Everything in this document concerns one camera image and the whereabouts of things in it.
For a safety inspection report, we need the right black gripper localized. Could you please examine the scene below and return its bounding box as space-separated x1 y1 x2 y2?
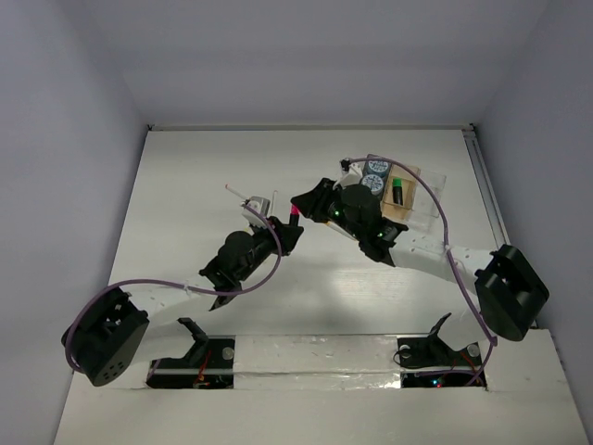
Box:
291 177 364 241

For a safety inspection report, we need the black pink highlighter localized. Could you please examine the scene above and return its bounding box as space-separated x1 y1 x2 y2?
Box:
288 212 300 227

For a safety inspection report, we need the black green highlighter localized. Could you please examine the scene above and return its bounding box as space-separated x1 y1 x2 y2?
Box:
392 181 404 206

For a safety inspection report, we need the blue white round jar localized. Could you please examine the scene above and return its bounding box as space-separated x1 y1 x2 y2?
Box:
363 159 391 177

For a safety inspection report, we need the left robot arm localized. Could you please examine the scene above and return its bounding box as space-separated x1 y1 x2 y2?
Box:
61 213 304 388

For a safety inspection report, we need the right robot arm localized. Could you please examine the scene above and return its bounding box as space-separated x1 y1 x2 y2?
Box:
291 178 549 363

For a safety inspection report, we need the yellow end marker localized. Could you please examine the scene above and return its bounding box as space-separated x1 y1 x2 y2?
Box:
325 222 357 241

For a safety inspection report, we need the peach cap marker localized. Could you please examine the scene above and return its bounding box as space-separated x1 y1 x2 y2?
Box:
270 189 278 216

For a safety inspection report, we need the dark grey plastic bin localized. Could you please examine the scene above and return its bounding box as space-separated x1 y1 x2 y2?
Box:
361 155 391 189

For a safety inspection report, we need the orange cap marker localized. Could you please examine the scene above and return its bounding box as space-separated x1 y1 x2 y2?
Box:
225 184 248 200

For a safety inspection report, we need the clear plastic bin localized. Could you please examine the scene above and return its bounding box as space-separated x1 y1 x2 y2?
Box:
409 170 447 233

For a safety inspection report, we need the silver taped strip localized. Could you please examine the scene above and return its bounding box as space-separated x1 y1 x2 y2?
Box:
233 335 401 390

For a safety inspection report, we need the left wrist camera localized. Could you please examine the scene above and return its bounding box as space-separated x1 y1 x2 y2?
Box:
242 196 271 228

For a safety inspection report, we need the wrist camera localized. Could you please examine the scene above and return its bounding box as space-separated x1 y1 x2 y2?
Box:
333 158 363 190
242 196 271 228

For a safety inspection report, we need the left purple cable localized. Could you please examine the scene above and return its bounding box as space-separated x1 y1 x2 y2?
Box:
64 208 284 372

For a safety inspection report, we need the purple cable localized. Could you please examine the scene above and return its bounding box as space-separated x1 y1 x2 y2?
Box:
342 157 499 387
64 208 284 372

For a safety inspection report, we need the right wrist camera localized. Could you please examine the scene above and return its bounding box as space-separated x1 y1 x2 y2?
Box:
333 158 363 190

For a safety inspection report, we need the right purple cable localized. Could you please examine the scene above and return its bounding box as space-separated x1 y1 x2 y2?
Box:
342 157 499 387

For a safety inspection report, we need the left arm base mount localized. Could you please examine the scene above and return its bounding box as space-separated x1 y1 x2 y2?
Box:
145 317 235 389

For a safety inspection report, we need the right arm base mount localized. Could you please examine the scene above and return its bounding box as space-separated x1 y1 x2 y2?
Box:
392 313 486 388

